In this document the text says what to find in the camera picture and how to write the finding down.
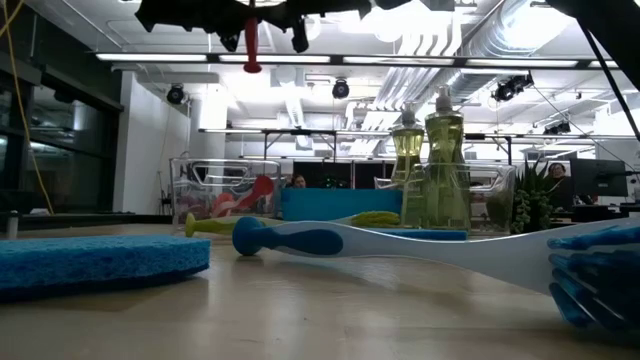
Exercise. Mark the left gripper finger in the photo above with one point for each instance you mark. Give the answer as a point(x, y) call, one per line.
point(231, 41)
point(300, 37)

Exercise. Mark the yellow dish soap bottle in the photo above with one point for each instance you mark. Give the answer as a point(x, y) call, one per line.
point(407, 145)
point(445, 150)

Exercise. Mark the green dish brush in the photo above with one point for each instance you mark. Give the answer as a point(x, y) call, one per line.
point(210, 226)

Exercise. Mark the blue dish brush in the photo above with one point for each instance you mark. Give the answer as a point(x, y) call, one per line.
point(300, 241)

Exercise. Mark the blue sponge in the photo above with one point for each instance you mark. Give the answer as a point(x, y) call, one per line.
point(100, 260)

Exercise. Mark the black ceiling spotlight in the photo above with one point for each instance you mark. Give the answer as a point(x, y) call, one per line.
point(557, 128)
point(175, 94)
point(340, 88)
point(510, 89)

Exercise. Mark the person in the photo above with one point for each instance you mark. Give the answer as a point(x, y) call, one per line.
point(559, 185)
point(298, 181)

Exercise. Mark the teal plastic bin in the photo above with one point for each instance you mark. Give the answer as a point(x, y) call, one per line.
point(325, 205)

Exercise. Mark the potted succulent plant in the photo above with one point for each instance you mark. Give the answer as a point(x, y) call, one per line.
point(535, 200)

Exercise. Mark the black computer monitor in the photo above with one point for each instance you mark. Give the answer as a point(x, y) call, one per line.
point(597, 177)

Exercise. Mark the small grey metal post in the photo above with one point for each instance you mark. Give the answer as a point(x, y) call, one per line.
point(12, 225)

